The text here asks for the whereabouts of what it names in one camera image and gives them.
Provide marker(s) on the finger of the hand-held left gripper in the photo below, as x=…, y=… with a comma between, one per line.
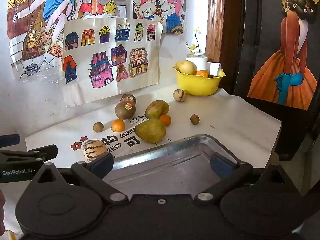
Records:
x=10, y=140
x=47, y=152

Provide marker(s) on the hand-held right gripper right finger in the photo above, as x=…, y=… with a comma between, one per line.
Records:
x=221, y=165

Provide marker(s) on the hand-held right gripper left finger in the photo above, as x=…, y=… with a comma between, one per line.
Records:
x=102, y=163

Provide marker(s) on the large striped pepino melon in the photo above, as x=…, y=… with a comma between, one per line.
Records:
x=93, y=150

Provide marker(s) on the small brown longan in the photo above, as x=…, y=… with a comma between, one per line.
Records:
x=194, y=119
x=98, y=127

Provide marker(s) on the small orange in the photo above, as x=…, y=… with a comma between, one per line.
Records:
x=166, y=120
x=118, y=125

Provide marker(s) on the brown kiwi with sticker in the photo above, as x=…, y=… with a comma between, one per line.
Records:
x=123, y=113

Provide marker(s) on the large green mango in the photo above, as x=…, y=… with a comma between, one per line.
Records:
x=150, y=131

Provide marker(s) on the metal tray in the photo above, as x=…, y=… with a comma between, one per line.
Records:
x=162, y=165

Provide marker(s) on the dark striped pepino melon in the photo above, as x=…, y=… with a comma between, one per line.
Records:
x=128, y=97

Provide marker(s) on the small green mango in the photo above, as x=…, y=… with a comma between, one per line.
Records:
x=156, y=108

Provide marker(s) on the small pale pepino melon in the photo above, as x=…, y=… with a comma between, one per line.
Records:
x=180, y=95

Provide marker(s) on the white printed table cloth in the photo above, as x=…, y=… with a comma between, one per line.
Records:
x=225, y=120

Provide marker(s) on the white plastic bin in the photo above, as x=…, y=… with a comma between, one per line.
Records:
x=293, y=175

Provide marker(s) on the coloured houses drawing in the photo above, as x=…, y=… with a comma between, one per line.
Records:
x=105, y=82

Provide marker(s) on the yellow plastic bowl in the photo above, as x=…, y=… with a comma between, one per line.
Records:
x=197, y=85

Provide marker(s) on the orange ribbed cup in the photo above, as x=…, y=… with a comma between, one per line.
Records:
x=202, y=73

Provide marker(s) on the white paper roll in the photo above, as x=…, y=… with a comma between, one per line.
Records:
x=215, y=68

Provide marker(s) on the drawing with yellow fan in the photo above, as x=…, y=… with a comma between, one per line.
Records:
x=25, y=42

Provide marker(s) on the yellow pear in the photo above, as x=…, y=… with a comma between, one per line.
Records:
x=187, y=67

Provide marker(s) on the white jar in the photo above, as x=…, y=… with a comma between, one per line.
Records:
x=197, y=63

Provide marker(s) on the orange dress painting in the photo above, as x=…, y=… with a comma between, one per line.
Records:
x=287, y=67

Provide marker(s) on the yellow flower sprig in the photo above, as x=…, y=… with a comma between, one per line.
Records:
x=193, y=47

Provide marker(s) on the drawing with teddy bear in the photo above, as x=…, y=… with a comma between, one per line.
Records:
x=150, y=10

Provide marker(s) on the brown wooden door frame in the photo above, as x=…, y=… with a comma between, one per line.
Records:
x=215, y=17

